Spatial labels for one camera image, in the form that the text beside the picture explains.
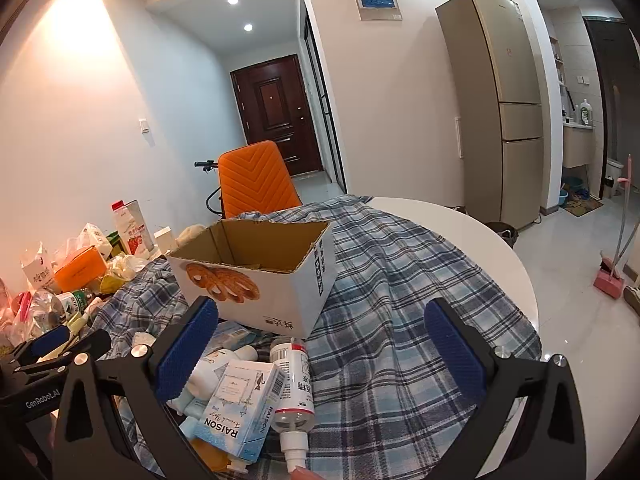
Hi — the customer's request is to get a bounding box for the light blue packet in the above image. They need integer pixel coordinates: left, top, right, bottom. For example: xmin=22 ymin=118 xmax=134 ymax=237
xmin=202 ymin=320 xmax=263 ymax=350

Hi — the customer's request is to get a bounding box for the orange tissue box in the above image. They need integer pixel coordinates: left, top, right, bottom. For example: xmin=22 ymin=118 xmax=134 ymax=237
xmin=52 ymin=245 xmax=109 ymax=294

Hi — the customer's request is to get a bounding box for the cardboard box with pastry print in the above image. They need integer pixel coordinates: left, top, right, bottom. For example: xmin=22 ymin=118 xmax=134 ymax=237
xmin=166 ymin=219 xmax=337 ymax=340

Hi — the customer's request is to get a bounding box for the clear plastic packaging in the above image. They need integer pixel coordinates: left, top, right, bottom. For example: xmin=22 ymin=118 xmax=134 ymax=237
xmin=0 ymin=287 xmax=68 ymax=348

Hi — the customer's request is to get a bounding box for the yellow plastic bag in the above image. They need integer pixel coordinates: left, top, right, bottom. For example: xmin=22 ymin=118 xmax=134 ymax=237
xmin=99 ymin=267 xmax=132 ymax=296

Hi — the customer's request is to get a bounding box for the pale green plastic tool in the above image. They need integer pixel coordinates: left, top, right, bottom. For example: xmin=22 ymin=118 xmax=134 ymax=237
xmin=64 ymin=307 xmax=101 ymax=335

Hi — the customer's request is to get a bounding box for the blue plaid cloth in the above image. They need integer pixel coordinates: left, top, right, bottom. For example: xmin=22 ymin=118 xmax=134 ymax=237
xmin=92 ymin=195 xmax=543 ymax=480

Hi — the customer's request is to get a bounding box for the white plastic bottle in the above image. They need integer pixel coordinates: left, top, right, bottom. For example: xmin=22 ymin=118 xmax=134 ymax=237
xmin=166 ymin=344 xmax=259 ymax=413

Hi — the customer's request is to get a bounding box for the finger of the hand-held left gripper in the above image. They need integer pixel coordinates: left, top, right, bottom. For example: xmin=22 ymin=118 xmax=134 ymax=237
xmin=9 ymin=325 xmax=71 ymax=367
xmin=14 ymin=328 xmax=113 ymax=380

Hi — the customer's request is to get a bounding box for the black framed glass door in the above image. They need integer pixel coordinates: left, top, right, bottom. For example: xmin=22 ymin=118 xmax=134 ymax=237
xmin=300 ymin=0 xmax=348 ymax=196

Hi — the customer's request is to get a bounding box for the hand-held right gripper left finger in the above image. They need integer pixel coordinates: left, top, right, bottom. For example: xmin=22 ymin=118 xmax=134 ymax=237
xmin=51 ymin=296 xmax=220 ymax=480

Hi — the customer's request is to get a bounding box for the light blue carton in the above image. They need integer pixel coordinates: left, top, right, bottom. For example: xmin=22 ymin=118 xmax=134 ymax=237
xmin=190 ymin=360 xmax=289 ymax=463

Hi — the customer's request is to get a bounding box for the beige refrigerator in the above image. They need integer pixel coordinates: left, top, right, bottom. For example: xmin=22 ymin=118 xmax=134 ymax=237
xmin=435 ymin=0 xmax=546 ymax=231

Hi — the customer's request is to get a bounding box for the white toilet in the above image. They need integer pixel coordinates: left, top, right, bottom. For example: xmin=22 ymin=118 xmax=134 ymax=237
xmin=602 ymin=157 xmax=624 ymax=199

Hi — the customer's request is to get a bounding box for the patterned doormat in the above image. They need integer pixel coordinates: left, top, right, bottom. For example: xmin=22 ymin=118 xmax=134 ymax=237
xmin=562 ymin=200 xmax=604 ymax=219

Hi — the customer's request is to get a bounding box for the white snack bag red print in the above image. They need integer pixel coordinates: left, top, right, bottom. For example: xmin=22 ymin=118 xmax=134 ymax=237
xmin=20 ymin=241 xmax=56 ymax=292

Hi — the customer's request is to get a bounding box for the orange quilted chair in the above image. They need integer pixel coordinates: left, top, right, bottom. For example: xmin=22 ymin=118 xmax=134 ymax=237
xmin=217 ymin=140 xmax=303 ymax=220

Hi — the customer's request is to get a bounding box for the blue basin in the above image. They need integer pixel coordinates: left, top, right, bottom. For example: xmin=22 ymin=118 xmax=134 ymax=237
xmin=560 ymin=176 xmax=584 ymax=206

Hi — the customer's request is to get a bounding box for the translucent plastic bag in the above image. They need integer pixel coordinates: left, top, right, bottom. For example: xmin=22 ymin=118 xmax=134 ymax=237
xmin=54 ymin=222 xmax=114 ymax=266

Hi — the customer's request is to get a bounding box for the small white box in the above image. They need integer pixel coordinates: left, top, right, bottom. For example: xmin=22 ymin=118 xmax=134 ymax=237
xmin=153 ymin=227 xmax=177 ymax=257

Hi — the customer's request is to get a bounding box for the plastic bottle with green label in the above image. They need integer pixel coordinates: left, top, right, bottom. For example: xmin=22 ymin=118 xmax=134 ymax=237
xmin=54 ymin=289 xmax=92 ymax=315

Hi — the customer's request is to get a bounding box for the pink dustpan with long handle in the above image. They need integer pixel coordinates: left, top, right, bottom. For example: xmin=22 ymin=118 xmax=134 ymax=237
xmin=594 ymin=155 xmax=634 ymax=302

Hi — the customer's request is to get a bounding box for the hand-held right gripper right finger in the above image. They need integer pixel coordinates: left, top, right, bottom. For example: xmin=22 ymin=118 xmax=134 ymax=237
xmin=423 ymin=297 xmax=588 ymax=480

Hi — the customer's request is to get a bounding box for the grey broom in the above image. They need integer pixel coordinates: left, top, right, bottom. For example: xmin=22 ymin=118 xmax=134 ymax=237
xmin=612 ymin=219 xmax=640 ymax=283

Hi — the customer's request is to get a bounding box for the beige vanity cabinet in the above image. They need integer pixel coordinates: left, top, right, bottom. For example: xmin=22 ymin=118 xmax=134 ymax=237
xmin=562 ymin=122 xmax=596 ymax=169

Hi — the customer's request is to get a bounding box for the dark trash bin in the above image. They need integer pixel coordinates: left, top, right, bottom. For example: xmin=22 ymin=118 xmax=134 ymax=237
xmin=484 ymin=221 xmax=518 ymax=250

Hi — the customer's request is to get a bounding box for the cream plush toy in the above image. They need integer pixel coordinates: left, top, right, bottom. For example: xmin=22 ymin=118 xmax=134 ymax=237
xmin=177 ymin=225 xmax=209 ymax=249

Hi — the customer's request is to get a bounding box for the dark wooden door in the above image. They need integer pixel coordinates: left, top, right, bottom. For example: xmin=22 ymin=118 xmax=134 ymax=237
xmin=230 ymin=54 xmax=323 ymax=177

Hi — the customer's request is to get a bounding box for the red and white milk carton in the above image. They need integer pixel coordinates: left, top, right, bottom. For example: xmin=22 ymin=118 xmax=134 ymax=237
xmin=111 ymin=200 xmax=156 ymax=259

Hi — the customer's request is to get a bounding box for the crumpled white plastic bag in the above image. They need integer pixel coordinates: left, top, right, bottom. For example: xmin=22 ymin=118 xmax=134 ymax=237
xmin=107 ymin=252 xmax=151 ymax=281

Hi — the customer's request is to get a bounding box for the dark bathroom door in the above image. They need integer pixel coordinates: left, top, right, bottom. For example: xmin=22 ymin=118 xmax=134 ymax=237
xmin=582 ymin=17 xmax=640 ymax=201

